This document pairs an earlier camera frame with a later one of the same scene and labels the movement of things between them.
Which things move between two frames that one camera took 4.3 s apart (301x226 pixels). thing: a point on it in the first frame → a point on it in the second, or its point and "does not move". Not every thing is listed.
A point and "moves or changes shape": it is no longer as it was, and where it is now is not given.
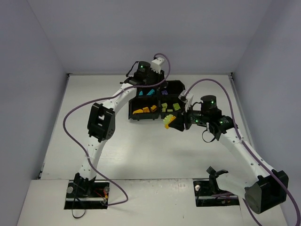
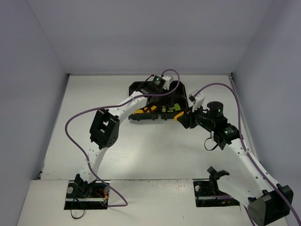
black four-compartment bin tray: [162, 101] does not move
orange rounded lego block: [138, 111] does not move
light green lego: [176, 106] does not move
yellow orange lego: [167, 119] moves or changes shape
